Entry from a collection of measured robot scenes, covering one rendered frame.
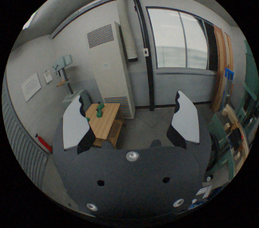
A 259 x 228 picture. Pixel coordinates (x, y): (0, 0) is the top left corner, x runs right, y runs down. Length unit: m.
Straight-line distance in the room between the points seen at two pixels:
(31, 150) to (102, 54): 2.62
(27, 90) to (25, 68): 0.52
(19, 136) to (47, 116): 1.18
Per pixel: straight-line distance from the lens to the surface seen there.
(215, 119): 0.71
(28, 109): 2.29
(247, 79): 0.64
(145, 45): 1.39
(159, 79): 1.61
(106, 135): 1.00
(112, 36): 1.27
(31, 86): 2.31
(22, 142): 2.41
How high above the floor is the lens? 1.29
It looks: 33 degrees down
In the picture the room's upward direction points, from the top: 11 degrees counter-clockwise
